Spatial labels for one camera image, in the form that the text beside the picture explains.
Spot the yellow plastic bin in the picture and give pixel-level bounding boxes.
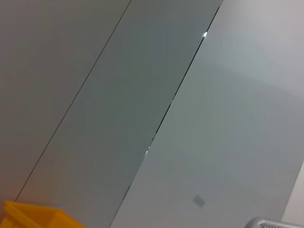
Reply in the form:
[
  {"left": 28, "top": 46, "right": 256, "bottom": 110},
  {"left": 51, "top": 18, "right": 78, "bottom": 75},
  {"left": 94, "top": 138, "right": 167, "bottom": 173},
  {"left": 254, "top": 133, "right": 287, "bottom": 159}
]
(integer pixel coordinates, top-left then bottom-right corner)
[{"left": 0, "top": 200, "right": 88, "bottom": 228}]

